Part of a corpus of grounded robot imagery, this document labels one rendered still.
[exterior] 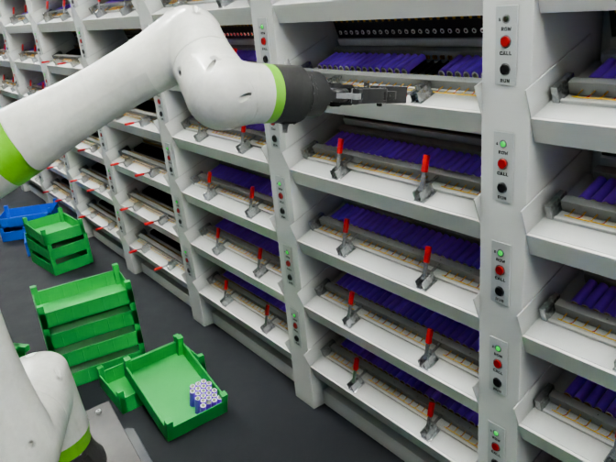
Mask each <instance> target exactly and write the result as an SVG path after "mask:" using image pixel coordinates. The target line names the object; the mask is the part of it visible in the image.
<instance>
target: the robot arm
mask: <svg viewBox="0 0 616 462"><path fill-rule="evenodd" d="M176 85H179V87H180V89H181V92H182V95H183V97H184V100H185V102H186V104H187V106H188V109H189V111H190V112H191V114H192V116H193V117H194V118H195V119H196V120H197V121H198V122H199V123H201V124H202V125H204V126H205V127H209V128H211V129H214V130H221V131H225V130H231V129H234V128H237V127H243V126H247V125H253V124H272V123H275V124H277V123H278V124H281V125H282V133H288V126H289V124H294V125H295V124H297V123H298V122H301V121H303V120H304V119H305V118H306V117H317V116H320V115H321V114H322V113H323V112H324V111H325V110H326V108H327V107H328V106H329V105H330V106H332V107H335V106H340V105H359V104H377V106H382V104H406V98H407V87H401V86H376V85H370V88H369V82H364V87H359V86H357V85H356V86H353V85H351V84H341V83H338V82H328V81H327V79H326V78H325V76H324V75H323V74H322V73H320V72H319V71H306V70H305V69H304V68H303V67H302V66H300V65H291V64H290V62H289V59H285V62H284V63H283V64H267V63H253V62H247V61H243V60H241V59H240V58H239V57H238V56H237V54H236V53H235V51H234V50H233V49H232V47H231V46H230V44H229V42H228V41H227V39H226V36H225V34H224V32H223V30H222V29H221V27H220V25H219V23H218V22H217V20H216V19H215V18H214V16H213V15H212V14H210V13H209V12H208V11H206V10H205V9H203V8H201V7H199V6H196V5H179V6H176V7H174V8H172V9H171V10H169V11H168V12H167V13H165V14H164V15H163V16H161V17H160V18H159V19H158V20H156V21H155V22H154V23H152V24H151V25H150V26H148V27H147V28H145V29H144V30H143V31H142V32H140V33H139V34H138V35H136V36H135V37H133V38H132V39H131V40H129V41H128V42H126V43H125V44H123V45H122V46H120V47H119V48H117V49H115V50H113V51H112V52H110V53H108V54H107V55H105V56H103V57H102V58H101V59H99V60H97V61H95V62H94V63H92V64H90V65H88V66H87V67H85V68H83V69H81V70H80V71H77V72H76V73H74V74H73V75H71V76H69V77H67V78H65V79H63V80H61V81H60V82H57V83H55V84H52V85H51V86H49V87H47V88H45V89H43V90H41V91H39V92H36V93H33V94H32V95H29V96H27V97H25V98H23V99H20V100H18V101H16V102H14V103H12V104H9V105H7V106H5V107H3V108H1V109H0V199H1V198H3V197H5V196H6V195H8V194H9V193H11V192H12V191H14V190H15V189H16V188H18V187H19V186H21V185H22V184H24V183H25V182H27V181H29V180H30V179H32V178H33V177H35V176H36V175H37V174H39V173H40V172H42V171H44V170H45V169H46V168H48V166H50V165H51V164H52V163H54V162H55V161H56V160H58V159H59V158H61V157H62V156H63V155H65V154H66V153H67V152H69V151H70V150H71V149H73V148H74V147H76V146H77V145H78V144H80V143H81V142H82V141H84V140H85V139H87V138H88V137H89V136H91V135H92V134H93V133H95V132H96V131H97V130H99V129H100V128H102V127H104V126H105V125H107V124H108V123H110V122H112V121H113V120H115V119H116V118H118V117H119V116H121V115H122V114H124V113H126V112H127V111H129V110H131V109H133V108H134V107H136V106H138V105H140V104H142V103H144V102H146V101H147V100H148V99H150V98H152V97H154V96H156V95H158V94H161V93H163V92H165V91H167V90H169V89H170V88H172V87H174V86H176ZM0 462H107V456H106V452H105V449H104V447H103V446H102V445H101V444H99V443H98V442H96V441H95V440H94V439H93V437H92V436H91V433H90V425H89V420H88V417H87V414H86V412H85V409H84V407H83V403H82V400H81V397H80V394H79V392H78V390H77V387H76V384H75V381H74V378H73V376H72V373H71V370H70V367H69V365H68V362H67V360H66V359H65V358H64V357H63V356H62V355H60V354H58V353H56V352H51V351H41V352H36V353H31V354H28V355H25V356H23V357H19V356H18V353H17V351H16V349H15V346H14V344H13V341H12V339H11V337H10V334H9V333H8V330H7V327H6V323H5V321H4V318H3V315H2V313H1V311H0Z"/></svg>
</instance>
